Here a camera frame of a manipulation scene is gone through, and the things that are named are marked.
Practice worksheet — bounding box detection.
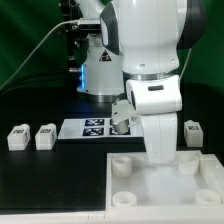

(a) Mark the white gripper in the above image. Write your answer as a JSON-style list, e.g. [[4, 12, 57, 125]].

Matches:
[[126, 75, 182, 165]]

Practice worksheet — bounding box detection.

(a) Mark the white square tabletop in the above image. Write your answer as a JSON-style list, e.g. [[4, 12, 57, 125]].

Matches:
[[106, 151, 224, 209]]

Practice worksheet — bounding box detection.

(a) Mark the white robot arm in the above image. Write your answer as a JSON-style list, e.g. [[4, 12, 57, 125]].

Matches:
[[75, 0, 206, 164]]

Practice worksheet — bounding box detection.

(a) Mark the white marker sheet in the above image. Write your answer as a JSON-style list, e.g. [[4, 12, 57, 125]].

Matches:
[[58, 118, 143, 140]]

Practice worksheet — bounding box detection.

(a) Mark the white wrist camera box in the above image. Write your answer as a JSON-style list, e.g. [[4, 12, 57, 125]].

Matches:
[[111, 99, 139, 134]]

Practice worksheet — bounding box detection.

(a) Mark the white corner obstacle bracket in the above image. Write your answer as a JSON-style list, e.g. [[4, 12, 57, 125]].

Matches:
[[199, 154, 224, 202]]

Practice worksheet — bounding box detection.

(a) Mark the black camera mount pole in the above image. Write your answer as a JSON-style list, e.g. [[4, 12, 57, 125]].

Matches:
[[59, 0, 88, 71]]

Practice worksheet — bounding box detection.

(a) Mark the grey camera on mount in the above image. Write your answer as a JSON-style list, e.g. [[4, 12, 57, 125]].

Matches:
[[70, 18, 101, 33]]

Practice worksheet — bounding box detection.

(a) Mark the grey camera cable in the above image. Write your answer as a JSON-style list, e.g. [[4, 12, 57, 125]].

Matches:
[[0, 20, 79, 93]]

